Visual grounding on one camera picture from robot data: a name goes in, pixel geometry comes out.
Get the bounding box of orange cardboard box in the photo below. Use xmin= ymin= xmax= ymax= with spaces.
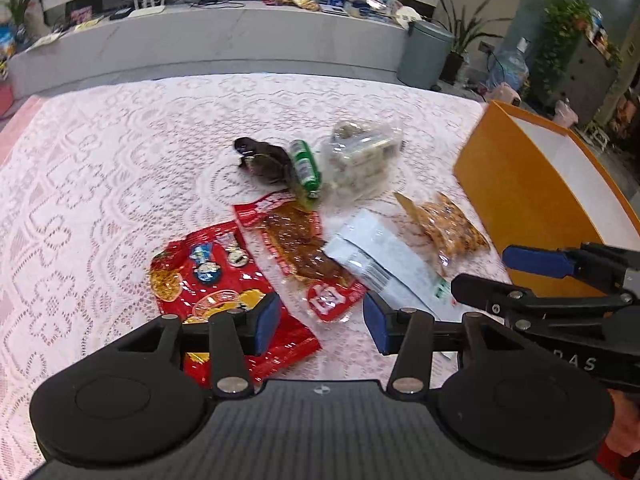
xmin=452 ymin=100 xmax=640 ymax=299

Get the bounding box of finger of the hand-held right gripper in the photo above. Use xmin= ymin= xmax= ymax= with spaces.
xmin=451 ymin=274 xmax=633 ymax=313
xmin=502 ymin=242 xmax=626 ymax=291

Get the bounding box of red clear spicy strip packet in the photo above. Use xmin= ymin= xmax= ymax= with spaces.
xmin=234 ymin=194 xmax=372 ymax=323

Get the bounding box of leafy green vine plant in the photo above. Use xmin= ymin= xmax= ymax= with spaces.
xmin=536 ymin=0 xmax=598 ymax=102

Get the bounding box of white packet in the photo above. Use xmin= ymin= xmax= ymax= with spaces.
xmin=324 ymin=209 xmax=457 ymax=322

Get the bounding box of pink bag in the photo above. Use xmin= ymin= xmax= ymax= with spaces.
xmin=491 ymin=82 xmax=524 ymax=107

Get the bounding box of red cartoon snack bag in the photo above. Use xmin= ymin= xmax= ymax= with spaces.
xmin=150 ymin=224 xmax=322 ymax=391

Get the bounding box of person's right hand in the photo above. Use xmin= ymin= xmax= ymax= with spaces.
xmin=607 ymin=392 xmax=640 ymax=456

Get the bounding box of green tube packet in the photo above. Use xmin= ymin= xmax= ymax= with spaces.
xmin=288 ymin=139 xmax=323 ymax=202

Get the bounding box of clear packet of orange snacks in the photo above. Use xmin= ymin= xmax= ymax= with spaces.
xmin=394 ymin=191 xmax=492 ymax=273

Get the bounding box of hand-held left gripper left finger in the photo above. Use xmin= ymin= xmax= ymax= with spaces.
xmin=107 ymin=292 xmax=282 ymax=398

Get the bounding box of grey drawer cabinet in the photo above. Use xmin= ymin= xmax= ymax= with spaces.
xmin=559 ymin=35 xmax=622 ymax=126

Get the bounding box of grey trash bin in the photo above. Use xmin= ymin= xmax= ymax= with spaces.
xmin=397 ymin=20 xmax=456 ymax=91

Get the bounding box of clear bag of candies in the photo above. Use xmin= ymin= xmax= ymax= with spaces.
xmin=319 ymin=119 xmax=405 ymax=202

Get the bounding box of blue water jug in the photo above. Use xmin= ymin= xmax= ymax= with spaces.
xmin=486 ymin=37 xmax=531 ymax=92

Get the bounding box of potted long-leaf plant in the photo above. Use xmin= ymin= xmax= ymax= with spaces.
xmin=431 ymin=0 xmax=503 ymax=86

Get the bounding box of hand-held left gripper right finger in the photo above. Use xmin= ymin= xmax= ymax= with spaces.
xmin=363 ymin=292 xmax=546 ymax=396

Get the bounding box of grey tv cabinet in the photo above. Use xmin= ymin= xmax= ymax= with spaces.
xmin=9 ymin=0 xmax=418 ymax=102

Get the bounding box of dark snack packet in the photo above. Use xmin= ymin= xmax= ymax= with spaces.
xmin=232 ymin=136 xmax=297 ymax=187

